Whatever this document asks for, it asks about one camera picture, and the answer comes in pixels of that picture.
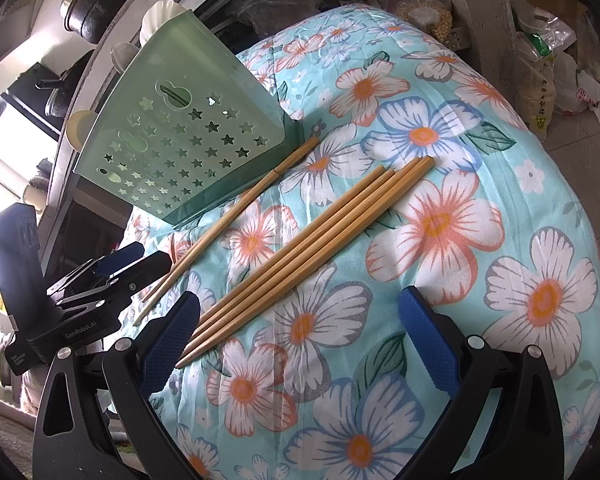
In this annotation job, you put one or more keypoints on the slim white spoon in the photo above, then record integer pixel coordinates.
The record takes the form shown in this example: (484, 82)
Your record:
(80, 127)

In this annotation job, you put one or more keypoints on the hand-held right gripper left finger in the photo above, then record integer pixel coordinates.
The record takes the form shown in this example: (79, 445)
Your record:
(172, 340)

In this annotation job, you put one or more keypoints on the white plastic bag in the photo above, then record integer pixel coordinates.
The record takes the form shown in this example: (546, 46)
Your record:
(577, 90)

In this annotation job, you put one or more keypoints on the rice sack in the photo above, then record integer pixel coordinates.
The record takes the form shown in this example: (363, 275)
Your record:
(537, 95)

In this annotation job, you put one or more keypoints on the bag of beans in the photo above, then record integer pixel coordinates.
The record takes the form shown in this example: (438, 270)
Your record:
(425, 15)

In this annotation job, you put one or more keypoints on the green plastic utensil holder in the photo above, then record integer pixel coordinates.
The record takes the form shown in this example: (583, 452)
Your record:
(190, 125)

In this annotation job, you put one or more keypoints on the bundle of wooden chopsticks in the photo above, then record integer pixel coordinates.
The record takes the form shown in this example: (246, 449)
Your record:
(305, 263)

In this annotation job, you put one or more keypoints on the metal spoon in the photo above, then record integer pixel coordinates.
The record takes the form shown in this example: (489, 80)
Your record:
(125, 55)

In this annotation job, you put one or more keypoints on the wide white ceramic spoon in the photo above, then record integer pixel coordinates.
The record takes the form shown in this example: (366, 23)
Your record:
(162, 20)

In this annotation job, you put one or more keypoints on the floral blue blanket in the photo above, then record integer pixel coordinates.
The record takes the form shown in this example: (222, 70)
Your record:
(430, 310)

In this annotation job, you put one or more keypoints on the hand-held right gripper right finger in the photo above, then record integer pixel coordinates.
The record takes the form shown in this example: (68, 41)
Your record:
(427, 340)

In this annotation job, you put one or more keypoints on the large black pot with lid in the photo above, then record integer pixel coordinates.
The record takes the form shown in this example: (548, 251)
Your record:
(100, 5)

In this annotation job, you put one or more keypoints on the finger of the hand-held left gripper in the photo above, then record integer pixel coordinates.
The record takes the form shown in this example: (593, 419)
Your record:
(140, 275)
(122, 259)

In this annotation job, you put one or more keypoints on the black wok with lid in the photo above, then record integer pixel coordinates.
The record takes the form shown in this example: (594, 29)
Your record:
(65, 90)

